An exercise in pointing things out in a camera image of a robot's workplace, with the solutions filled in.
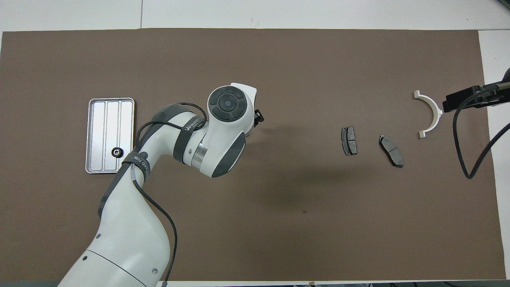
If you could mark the silver metal tray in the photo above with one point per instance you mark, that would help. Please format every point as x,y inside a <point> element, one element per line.
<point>103,135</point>

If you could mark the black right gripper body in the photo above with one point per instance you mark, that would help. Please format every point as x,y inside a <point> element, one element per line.
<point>470,97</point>

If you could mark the short dark brake pad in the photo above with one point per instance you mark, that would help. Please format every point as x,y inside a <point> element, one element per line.
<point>349,141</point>

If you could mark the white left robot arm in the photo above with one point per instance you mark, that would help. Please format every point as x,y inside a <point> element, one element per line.
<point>127,239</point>

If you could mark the brown table mat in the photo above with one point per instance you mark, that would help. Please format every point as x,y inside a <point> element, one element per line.
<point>318,207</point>

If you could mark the long dark brake pad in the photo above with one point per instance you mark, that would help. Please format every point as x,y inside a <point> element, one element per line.
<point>391,151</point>

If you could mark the white semicircular bracket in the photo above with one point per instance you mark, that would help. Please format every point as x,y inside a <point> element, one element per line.
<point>428,100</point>

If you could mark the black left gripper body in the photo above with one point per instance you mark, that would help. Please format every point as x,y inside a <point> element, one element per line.
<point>259,117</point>

